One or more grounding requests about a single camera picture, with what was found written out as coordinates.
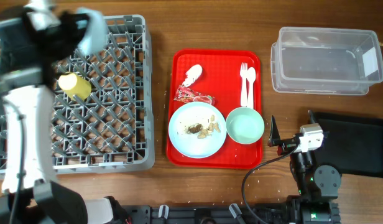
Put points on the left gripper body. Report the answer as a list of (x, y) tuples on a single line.
[(64, 40)]

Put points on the light blue plate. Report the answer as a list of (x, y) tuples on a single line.
[(188, 144)]

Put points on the light blue bowl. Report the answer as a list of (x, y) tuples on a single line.
[(94, 39)]

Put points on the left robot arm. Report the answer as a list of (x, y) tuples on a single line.
[(46, 201)]

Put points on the clear plastic bin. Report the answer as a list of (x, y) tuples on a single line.
[(325, 61)]

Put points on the mint green bowl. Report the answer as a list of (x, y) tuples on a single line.
[(245, 125)]

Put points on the white plastic spoon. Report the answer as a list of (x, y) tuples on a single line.
[(251, 77)]

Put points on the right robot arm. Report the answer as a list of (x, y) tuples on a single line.
[(318, 184)]

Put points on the black tray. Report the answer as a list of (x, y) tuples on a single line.
[(354, 145)]

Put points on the grey dishwasher rack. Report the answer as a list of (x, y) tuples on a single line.
[(44, 133)]

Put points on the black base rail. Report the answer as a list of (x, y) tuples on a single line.
[(269, 213)]

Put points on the white plastic fork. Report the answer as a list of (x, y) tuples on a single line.
[(243, 71)]

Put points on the red snack wrapper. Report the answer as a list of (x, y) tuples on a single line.
[(187, 95)]

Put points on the food scraps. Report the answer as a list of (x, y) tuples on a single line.
[(203, 126)]

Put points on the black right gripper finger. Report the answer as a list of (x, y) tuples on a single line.
[(274, 136), (312, 117)]

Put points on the yellow plastic cup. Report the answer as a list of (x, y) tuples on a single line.
[(72, 85)]

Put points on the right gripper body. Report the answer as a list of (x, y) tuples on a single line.
[(287, 145)]

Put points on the crumpled white napkin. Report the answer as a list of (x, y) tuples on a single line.
[(193, 75)]

